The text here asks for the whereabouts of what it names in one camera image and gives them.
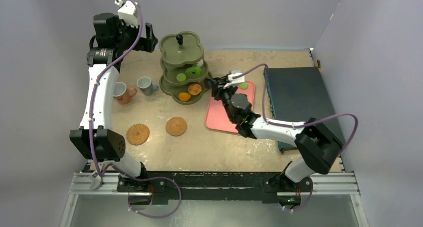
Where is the pink serving tray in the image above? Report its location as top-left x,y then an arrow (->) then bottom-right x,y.
204,80 -> 256,134

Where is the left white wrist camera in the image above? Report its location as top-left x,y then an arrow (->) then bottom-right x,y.
114,0 -> 140,28

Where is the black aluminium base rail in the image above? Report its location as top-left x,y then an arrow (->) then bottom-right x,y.
67,171 -> 361,207

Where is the grey mug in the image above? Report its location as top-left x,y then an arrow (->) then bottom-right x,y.
137,76 -> 159,96

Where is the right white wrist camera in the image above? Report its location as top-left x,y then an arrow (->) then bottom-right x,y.
223,70 -> 245,89

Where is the left woven coaster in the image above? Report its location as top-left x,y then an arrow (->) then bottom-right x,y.
126,123 -> 150,145

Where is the dark grey flat box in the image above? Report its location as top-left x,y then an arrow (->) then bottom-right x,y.
263,66 -> 346,153

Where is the green macaron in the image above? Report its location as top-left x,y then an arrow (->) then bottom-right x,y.
239,82 -> 248,90
176,73 -> 187,82

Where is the yellow egg tart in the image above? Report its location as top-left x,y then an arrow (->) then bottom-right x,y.
178,92 -> 192,102

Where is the orange mug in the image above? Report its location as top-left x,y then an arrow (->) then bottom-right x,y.
113,82 -> 137,105

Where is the green three-tier stand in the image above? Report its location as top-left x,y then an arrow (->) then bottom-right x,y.
159,31 -> 212,105

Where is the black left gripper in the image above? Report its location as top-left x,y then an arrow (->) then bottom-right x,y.
114,15 -> 157,52

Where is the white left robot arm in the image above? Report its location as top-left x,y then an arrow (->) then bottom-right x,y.
69,12 -> 158,192

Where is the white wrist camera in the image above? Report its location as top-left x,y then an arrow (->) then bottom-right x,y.
114,0 -> 140,28
223,70 -> 245,89

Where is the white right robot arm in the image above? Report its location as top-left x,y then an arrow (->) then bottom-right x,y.
204,73 -> 343,191

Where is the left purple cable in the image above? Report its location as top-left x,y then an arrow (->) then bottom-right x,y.
88,0 -> 183,220

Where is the paw print bun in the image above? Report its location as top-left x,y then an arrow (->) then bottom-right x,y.
188,83 -> 202,96

